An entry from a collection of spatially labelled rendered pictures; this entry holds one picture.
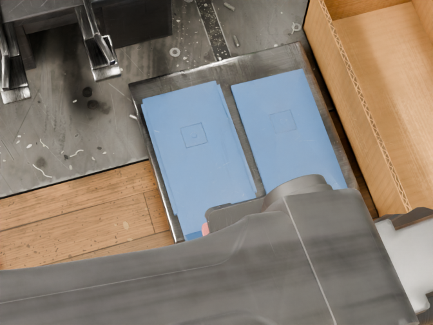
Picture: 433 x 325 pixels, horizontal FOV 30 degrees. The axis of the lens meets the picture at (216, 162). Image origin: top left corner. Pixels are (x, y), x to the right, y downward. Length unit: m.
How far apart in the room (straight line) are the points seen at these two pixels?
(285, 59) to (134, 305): 0.51
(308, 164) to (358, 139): 0.05
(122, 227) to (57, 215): 0.06
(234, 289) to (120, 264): 0.05
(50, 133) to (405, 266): 0.42
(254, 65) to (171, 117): 0.10
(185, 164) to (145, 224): 0.06
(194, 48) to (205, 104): 0.08
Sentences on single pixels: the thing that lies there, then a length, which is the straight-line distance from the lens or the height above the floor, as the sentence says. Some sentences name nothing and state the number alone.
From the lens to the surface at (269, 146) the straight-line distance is 0.72.
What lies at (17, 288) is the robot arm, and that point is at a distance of 0.28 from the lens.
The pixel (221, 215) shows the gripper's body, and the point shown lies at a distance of 0.52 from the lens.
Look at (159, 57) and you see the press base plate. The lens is 0.79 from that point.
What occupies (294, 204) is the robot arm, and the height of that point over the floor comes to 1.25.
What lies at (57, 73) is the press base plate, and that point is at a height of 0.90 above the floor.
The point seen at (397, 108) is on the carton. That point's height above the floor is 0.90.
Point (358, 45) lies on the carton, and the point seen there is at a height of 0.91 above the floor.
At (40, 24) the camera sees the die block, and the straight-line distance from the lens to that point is 0.74.
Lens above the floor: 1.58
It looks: 67 degrees down
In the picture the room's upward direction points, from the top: 5 degrees clockwise
